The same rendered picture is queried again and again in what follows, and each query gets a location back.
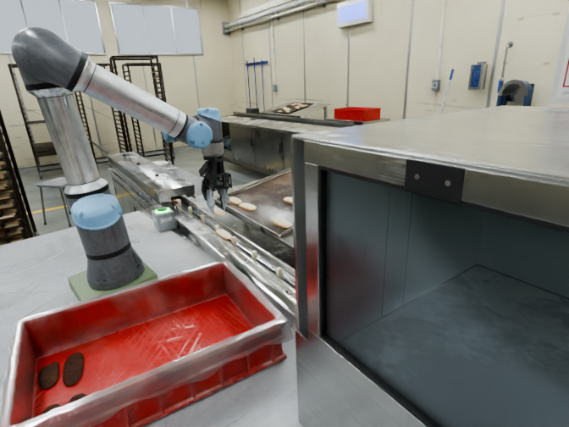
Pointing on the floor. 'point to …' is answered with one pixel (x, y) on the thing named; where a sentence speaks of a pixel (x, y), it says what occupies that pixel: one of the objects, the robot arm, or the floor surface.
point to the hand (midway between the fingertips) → (217, 207)
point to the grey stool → (60, 192)
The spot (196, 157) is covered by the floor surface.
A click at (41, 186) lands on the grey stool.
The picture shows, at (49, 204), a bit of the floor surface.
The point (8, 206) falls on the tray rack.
